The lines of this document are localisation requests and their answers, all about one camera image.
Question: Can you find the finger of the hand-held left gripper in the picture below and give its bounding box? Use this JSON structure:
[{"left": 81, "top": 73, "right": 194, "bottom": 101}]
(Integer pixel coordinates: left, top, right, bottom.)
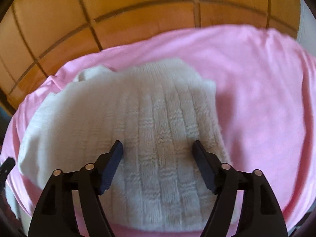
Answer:
[{"left": 0, "top": 157, "right": 16, "bottom": 193}]

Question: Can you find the wooden panelled wardrobe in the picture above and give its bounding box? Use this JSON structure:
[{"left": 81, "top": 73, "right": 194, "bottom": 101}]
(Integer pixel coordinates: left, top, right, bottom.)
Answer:
[{"left": 0, "top": 0, "right": 304, "bottom": 116}]

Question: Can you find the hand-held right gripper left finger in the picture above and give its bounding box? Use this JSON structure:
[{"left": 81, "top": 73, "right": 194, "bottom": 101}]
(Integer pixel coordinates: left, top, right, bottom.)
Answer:
[{"left": 28, "top": 140, "right": 123, "bottom": 237}]

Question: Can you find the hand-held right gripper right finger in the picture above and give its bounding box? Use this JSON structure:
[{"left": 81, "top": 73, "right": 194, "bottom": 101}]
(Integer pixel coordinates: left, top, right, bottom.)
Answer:
[{"left": 193, "top": 139, "right": 289, "bottom": 237}]

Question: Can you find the white knit sweater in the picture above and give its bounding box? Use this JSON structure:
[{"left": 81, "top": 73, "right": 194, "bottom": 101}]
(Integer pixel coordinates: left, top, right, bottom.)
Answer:
[{"left": 17, "top": 58, "right": 237, "bottom": 230}]

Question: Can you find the pink bed sheet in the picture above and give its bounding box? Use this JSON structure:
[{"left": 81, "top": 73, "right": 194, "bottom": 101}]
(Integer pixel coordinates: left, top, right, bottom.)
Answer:
[{"left": 0, "top": 25, "right": 316, "bottom": 237}]

